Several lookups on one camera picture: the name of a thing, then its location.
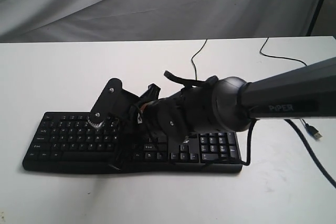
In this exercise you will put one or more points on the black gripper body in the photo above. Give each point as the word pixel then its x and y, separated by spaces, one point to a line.
pixel 136 142

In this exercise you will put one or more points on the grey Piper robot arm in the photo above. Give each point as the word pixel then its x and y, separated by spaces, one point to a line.
pixel 194 130

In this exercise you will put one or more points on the black computer keyboard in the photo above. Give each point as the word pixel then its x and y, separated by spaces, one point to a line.
pixel 65 143

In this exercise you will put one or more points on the grey backdrop cloth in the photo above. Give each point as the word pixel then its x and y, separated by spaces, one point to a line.
pixel 131 20

